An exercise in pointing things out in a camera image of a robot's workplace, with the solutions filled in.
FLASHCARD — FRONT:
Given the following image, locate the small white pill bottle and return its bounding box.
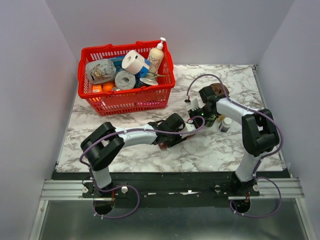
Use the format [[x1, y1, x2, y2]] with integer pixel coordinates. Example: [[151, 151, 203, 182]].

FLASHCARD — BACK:
[[218, 117, 233, 133]]

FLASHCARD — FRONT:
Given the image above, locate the orange small box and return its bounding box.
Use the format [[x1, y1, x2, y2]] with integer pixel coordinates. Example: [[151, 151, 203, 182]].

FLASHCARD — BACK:
[[92, 84, 103, 93]]

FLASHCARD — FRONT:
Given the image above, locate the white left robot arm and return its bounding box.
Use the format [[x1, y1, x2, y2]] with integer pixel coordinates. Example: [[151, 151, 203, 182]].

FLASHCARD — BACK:
[[80, 113, 196, 198]]

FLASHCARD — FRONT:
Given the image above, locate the grey toilet paper roll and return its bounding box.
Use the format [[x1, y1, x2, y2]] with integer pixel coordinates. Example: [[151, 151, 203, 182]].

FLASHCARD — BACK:
[[114, 70, 136, 90]]

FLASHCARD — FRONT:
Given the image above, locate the cream pump lotion bottle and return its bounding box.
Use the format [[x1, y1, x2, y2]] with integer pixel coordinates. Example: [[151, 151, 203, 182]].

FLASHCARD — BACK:
[[147, 37, 166, 74]]

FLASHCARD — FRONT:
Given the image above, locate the green pill bottle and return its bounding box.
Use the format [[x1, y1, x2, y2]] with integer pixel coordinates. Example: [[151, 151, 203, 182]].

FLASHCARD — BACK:
[[205, 115, 216, 128]]

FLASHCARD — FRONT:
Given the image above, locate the white toilet paper roll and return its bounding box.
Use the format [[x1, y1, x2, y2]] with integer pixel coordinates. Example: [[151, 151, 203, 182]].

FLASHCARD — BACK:
[[121, 50, 145, 75]]

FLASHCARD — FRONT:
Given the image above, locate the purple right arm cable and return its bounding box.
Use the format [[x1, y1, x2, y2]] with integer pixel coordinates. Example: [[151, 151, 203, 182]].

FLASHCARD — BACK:
[[184, 74, 286, 219]]

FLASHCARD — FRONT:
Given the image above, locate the clear glass capsule jar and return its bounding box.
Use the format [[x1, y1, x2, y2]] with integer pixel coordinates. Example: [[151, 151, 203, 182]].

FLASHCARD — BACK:
[[217, 115, 225, 122]]

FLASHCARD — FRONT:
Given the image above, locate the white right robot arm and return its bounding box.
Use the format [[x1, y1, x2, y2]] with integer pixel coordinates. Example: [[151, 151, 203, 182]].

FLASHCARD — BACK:
[[185, 85, 280, 196]]

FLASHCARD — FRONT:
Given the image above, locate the red weekly pill organizer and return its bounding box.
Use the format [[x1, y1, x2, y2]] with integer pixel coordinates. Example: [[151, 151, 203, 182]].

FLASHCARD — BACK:
[[158, 134, 195, 150]]

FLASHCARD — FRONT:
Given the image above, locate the blue box in basket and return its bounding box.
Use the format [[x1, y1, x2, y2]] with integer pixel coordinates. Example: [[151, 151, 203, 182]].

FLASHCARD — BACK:
[[112, 56, 150, 88]]

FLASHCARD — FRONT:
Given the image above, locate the brown lidded paper cup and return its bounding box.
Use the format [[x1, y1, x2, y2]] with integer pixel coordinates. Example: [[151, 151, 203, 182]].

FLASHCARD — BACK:
[[210, 83, 230, 98]]

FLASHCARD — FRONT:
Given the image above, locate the red plastic shopping basket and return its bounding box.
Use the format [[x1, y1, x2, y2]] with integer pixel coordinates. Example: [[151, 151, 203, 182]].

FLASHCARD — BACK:
[[77, 37, 176, 116]]

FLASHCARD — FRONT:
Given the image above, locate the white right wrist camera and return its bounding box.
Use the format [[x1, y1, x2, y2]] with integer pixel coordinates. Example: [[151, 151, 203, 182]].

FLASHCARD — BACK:
[[190, 98, 200, 111]]

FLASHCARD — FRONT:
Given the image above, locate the orange fruit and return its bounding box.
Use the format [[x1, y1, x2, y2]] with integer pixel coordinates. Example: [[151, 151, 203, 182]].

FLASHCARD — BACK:
[[102, 81, 116, 92]]

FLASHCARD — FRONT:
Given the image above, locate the grey printed package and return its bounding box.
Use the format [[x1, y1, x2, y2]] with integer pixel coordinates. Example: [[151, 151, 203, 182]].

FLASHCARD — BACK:
[[85, 59, 117, 85]]

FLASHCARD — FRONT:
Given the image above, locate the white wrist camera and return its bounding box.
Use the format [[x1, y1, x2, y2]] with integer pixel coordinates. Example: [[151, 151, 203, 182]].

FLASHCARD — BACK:
[[190, 98, 200, 111], [180, 123, 197, 137]]

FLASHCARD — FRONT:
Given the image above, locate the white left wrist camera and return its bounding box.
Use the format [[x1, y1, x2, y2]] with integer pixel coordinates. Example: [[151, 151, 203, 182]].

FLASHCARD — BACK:
[[180, 123, 197, 137]]

